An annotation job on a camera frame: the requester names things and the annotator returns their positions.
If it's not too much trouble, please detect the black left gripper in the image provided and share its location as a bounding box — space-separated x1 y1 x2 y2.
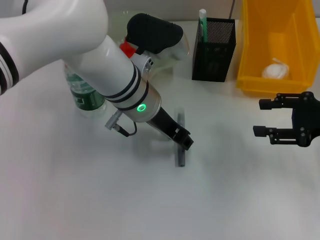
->
146 107 195 152

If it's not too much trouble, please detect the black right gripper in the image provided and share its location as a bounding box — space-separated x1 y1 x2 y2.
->
252 91 320 148

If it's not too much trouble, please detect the grey glitter pen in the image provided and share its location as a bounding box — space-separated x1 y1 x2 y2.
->
174 107 187 168

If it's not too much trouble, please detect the white paper ball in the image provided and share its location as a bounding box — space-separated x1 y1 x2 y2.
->
261 57 291 80

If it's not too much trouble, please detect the clear water bottle green label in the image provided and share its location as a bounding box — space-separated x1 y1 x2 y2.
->
63 62 108 118

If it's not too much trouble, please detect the red orange toy fruit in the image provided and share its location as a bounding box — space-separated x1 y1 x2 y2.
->
119 41 140 59

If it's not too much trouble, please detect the black mesh pen holder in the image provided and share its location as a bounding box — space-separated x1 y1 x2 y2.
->
191 16 237 83

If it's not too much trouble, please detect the green glass fruit plate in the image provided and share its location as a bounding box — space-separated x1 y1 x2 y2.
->
107 9 190 74

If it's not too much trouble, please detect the yellow plastic bin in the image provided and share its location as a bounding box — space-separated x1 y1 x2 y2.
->
236 0 316 98

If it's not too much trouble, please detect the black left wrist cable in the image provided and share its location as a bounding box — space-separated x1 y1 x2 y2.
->
104 112 137 137

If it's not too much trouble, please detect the grey cable behind desk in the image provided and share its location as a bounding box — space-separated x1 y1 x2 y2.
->
228 0 236 20

